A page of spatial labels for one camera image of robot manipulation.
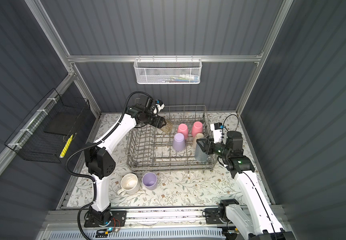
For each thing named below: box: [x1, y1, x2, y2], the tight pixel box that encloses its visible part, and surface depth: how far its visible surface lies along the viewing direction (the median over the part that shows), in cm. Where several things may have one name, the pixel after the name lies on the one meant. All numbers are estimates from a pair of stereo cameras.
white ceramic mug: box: [117, 173, 141, 196], surface depth 81 cm
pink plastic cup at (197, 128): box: [191, 121, 203, 138], surface depth 96 cm
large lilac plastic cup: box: [172, 132, 186, 151], surface depth 88 cm
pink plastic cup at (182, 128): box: [177, 123, 189, 140], surface depth 95 cm
